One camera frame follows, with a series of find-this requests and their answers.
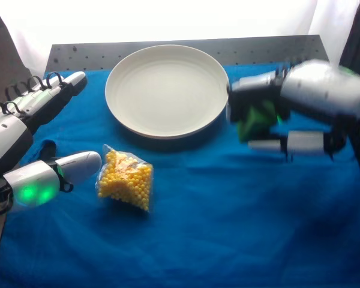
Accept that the green block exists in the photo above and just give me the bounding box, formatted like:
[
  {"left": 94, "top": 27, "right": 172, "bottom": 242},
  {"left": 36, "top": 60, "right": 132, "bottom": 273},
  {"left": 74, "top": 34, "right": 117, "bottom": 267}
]
[{"left": 237, "top": 100, "right": 278, "bottom": 142}]

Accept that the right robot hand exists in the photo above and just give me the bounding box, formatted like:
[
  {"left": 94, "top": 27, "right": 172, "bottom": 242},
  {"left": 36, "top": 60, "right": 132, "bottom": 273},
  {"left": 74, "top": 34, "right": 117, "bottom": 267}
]
[{"left": 226, "top": 59, "right": 360, "bottom": 163}]

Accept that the bag of yellow beads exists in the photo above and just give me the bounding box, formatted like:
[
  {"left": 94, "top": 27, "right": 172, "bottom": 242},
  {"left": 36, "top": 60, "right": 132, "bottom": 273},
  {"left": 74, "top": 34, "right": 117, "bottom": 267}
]
[{"left": 95, "top": 143, "right": 154, "bottom": 214}]

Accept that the blue cloth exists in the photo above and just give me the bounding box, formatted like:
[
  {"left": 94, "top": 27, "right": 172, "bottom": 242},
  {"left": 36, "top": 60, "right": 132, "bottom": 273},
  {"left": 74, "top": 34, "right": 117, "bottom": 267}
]
[{"left": 0, "top": 63, "right": 360, "bottom": 288}]

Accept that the black perforated board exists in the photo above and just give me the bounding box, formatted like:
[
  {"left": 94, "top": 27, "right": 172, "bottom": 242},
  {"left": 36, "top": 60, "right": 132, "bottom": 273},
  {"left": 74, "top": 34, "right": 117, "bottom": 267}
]
[{"left": 43, "top": 34, "right": 331, "bottom": 79}]

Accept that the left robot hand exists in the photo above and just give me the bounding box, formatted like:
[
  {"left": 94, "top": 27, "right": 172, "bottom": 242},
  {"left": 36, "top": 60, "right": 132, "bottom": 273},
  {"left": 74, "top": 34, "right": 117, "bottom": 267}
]
[{"left": 0, "top": 71, "right": 103, "bottom": 211}]

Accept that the white round plate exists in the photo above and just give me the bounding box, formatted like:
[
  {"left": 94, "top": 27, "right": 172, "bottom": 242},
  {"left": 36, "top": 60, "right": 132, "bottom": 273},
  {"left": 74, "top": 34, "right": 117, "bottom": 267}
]
[{"left": 104, "top": 44, "right": 229, "bottom": 139}]

